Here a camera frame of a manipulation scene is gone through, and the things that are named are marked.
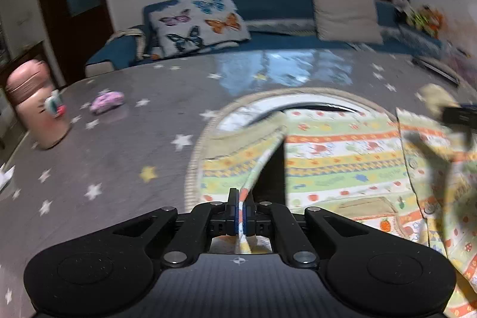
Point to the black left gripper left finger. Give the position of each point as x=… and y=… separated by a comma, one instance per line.
x=195, y=230

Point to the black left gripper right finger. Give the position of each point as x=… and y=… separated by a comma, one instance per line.
x=278, y=224

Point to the colourful striped baby garment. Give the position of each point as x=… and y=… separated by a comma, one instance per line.
x=409, y=176

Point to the black remote control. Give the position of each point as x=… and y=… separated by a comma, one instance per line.
x=426, y=64

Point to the grey star tablecloth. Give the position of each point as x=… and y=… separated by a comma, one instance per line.
x=124, y=162

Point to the black induction hotpot cooker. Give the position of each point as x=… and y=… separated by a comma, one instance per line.
x=247, y=114

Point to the orange green plush toys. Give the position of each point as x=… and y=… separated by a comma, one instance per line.
x=426, y=19

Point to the black white panda plush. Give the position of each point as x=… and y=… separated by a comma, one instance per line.
x=402, y=10

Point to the pink hair scrunchie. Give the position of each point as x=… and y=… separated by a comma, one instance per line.
x=106, y=102

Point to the beige plain cushion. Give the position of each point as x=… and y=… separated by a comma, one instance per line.
x=349, y=21

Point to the blue bench sofa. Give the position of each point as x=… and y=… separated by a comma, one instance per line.
x=273, y=24

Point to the butterfly print cushion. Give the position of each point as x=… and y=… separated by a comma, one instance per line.
x=191, y=26

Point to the pink cartoon water bottle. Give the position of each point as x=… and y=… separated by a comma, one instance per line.
x=38, y=103

